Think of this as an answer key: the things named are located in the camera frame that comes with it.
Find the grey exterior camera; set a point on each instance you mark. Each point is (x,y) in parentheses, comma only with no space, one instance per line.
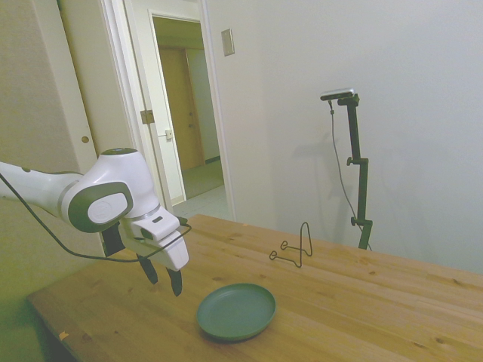
(337,93)

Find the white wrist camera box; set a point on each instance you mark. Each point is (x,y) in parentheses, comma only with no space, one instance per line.
(158,224)

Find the black camera stand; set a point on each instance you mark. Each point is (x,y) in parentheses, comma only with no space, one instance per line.
(363,188)

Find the beige wall switch plate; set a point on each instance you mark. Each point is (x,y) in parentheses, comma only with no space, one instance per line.
(227,42)

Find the white open door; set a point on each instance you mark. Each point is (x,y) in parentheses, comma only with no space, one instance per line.
(94,75)

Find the brown hallway door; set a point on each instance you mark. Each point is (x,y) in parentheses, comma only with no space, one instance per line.
(177,105)

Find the green round plate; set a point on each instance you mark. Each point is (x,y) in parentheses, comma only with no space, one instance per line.
(235,313)

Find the door strike plate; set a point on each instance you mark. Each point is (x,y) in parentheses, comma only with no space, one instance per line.
(169,134)

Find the brass door hinge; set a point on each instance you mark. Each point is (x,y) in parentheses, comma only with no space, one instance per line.
(147,117)

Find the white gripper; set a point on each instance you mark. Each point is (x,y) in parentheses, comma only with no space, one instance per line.
(171,252)

